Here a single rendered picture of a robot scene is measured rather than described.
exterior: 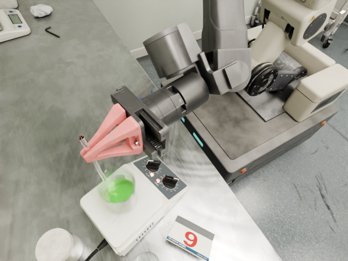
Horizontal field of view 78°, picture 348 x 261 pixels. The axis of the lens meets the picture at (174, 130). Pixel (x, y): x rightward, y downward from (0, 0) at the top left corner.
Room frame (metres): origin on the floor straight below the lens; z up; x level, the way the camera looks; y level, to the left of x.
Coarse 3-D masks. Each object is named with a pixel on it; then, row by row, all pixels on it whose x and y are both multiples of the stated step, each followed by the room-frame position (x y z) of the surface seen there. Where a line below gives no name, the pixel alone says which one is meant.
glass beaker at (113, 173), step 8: (112, 168) 0.15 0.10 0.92; (120, 168) 0.15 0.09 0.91; (112, 176) 0.15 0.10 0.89; (120, 176) 0.15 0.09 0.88; (128, 176) 0.15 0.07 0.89; (104, 184) 0.13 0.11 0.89; (104, 192) 0.12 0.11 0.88; (136, 192) 0.12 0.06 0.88; (104, 200) 0.09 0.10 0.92; (128, 200) 0.10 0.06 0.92; (136, 200) 0.11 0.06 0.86; (112, 208) 0.09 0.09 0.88; (120, 208) 0.09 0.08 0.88; (128, 208) 0.10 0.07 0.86
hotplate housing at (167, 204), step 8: (136, 160) 0.22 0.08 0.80; (136, 168) 0.20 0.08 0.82; (144, 176) 0.18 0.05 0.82; (152, 184) 0.16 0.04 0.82; (160, 192) 0.15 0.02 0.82; (184, 192) 0.16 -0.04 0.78; (168, 200) 0.13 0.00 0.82; (176, 200) 0.14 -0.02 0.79; (160, 208) 0.12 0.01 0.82; (168, 208) 0.13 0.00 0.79; (88, 216) 0.09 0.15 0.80; (152, 216) 0.10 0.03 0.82; (160, 216) 0.11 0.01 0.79; (144, 224) 0.08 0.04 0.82; (152, 224) 0.09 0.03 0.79; (136, 232) 0.07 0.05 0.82; (144, 232) 0.07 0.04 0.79; (104, 240) 0.05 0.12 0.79; (128, 240) 0.05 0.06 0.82; (136, 240) 0.06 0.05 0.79; (112, 248) 0.04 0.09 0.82; (120, 248) 0.04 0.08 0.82; (128, 248) 0.04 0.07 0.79
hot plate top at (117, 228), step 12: (132, 168) 0.19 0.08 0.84; (144, 180) 0.16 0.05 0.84; (96, 192) 0.13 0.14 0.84; (144, 192) 0.14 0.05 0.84; (84, 204) 0.11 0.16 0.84; (96, 204) 0.11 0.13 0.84; (144, 204) 0.12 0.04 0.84; (156, 204) 0.12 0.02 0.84; (96, 216) 0.09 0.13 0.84; (108, 216) 0.09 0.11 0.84; (120, 216) 0.09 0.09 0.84; (132, 216) 0.09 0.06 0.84; (144, 216) 0.09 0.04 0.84; (108, 228) 0.07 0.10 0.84; (120, 228) 0.07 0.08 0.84; (132, 228) 0.07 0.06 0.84; (108, 240) 0.05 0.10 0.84; (120, 240) 0.05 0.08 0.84
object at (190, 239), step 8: (176, 224) 0.10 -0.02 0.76; (176, 232) 0.08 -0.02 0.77; (184, 232) 0.08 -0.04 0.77; (192, 232) 0.09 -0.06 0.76; (184, 240) 0.07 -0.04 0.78; (192, 240) 0.07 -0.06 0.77; (200, 240) 0.07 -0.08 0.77; (192, 248) 0.05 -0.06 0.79; (200, 248) 0.06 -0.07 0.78; (208, 248) 0.06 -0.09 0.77
